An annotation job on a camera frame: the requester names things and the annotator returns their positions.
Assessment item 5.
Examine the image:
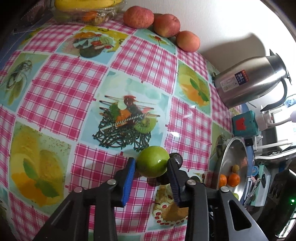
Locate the large green apple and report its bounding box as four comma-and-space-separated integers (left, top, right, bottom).
136, 146, 170, 178

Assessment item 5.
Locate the large orange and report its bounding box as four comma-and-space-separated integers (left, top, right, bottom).
218, 174, 227, 188

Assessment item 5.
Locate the small mandarin orange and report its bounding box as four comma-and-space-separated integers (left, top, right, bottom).
227, 173, 240, 187

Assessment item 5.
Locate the brown longan fruit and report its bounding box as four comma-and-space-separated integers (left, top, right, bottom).
232, 164, 240, 173

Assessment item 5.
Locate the dark plum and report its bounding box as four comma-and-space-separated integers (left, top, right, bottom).
156, 170, 193, 186
169, 153, 183, 169

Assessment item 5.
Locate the stainless steel plate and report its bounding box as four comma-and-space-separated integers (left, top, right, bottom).
211, 136, 248, 201

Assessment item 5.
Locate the small green jujube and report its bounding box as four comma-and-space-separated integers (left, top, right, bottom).
233, 192, 239, 200

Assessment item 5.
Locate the black power adapter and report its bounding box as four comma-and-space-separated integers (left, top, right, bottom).
244, 138, 254, 147

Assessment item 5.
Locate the teal box with red print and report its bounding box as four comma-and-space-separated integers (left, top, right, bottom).
232, 110, 259, 138

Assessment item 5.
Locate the checkered fruit tablecloth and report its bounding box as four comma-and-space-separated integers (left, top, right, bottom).
1, 17, 232, 240

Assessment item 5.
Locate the white desk lamp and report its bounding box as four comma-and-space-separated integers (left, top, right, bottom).
255, 105, 295, 131

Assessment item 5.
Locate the stainless steel thermos jug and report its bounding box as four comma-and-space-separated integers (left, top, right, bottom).
213, 51, 291, 112

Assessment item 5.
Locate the red apple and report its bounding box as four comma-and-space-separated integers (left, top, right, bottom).
153, 14, 181, 38
123, 6, 154, 29
176, 31, 201, 52

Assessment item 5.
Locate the clear plastic fruit container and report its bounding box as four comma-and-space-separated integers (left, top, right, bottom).
49, 1, 126, 26

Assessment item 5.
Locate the yellow banana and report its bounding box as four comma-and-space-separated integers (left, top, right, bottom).
54, 0, 122, 11

